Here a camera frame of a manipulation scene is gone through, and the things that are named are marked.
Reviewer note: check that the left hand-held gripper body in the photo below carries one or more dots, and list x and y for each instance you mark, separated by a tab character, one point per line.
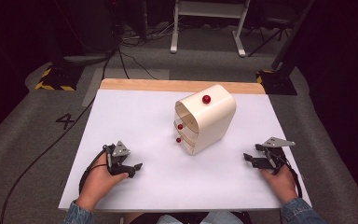
117	154

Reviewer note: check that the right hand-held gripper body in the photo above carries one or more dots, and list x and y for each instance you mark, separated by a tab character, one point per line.
274	152

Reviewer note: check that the person's right hand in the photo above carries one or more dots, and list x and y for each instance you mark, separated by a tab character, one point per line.
279	184

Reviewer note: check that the person's left hand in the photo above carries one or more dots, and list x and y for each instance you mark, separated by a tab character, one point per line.
100	183

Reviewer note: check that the white table mat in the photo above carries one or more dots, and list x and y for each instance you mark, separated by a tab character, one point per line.
155	124

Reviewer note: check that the cream mini drawer cabinet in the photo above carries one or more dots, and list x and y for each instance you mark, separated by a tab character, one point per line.
209	119

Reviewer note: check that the cream drawer with red knob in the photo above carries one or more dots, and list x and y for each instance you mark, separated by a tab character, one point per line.
186	129
185	143

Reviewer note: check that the yellow-black striped stand base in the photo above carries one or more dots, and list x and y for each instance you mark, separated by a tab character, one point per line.
276	82
57	79

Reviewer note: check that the red ball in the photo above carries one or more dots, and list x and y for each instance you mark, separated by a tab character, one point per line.
206	99

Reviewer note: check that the wooden table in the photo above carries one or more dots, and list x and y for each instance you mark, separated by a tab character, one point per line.
155	84

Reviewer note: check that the black tripod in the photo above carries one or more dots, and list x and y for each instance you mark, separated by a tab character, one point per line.
272	29

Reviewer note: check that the black metal stand post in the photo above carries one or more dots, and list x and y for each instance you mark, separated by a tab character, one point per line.
293	34

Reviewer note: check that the white desk frame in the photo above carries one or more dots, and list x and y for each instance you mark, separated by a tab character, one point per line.
209	12

